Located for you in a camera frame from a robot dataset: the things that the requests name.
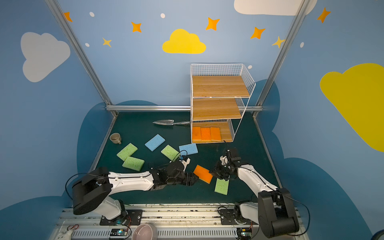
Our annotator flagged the green sponge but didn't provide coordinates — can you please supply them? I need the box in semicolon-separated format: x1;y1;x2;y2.
122;156;145;172
117;143;138;161
161;145;181;162
215;179;230;195

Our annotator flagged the white wire wooden shelf rack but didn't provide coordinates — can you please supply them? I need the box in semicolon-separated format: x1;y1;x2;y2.
190;64;256;144

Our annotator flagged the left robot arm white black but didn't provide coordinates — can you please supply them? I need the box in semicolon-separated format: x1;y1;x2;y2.
72;159;199;225

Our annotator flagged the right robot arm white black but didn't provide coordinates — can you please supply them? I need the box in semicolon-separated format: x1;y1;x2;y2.
210;148;307;239

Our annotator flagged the blue sponge near shelf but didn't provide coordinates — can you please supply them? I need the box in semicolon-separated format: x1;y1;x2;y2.
179;143;198;156

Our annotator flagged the blue sponge left centre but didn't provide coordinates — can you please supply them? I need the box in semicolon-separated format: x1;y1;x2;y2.
145;134;165;152

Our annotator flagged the silver metal scoop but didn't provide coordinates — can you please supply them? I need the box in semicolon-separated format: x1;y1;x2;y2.
153;120;191;126

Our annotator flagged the pink bowl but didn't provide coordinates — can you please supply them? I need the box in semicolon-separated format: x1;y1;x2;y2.
132;224;158;240

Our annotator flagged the right green circuit board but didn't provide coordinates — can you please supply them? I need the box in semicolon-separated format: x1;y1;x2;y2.
236;228;253;240

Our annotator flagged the green circuit board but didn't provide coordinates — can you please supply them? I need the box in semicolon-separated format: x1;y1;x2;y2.
236;228;253;240
109;228;129;240

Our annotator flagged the beige ceramic mug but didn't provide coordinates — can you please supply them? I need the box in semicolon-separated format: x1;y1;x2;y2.
109;133;122;145

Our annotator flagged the left green circuit board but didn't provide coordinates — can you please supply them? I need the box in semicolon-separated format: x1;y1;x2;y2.
109;228;129;240

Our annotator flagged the white power plug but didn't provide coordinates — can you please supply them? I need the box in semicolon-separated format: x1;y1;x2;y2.
55;230;73;240

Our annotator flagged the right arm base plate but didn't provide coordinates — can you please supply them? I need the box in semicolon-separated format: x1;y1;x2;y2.
217;207;255;225

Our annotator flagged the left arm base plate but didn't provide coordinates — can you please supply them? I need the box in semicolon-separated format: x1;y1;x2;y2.
100;210;143;226

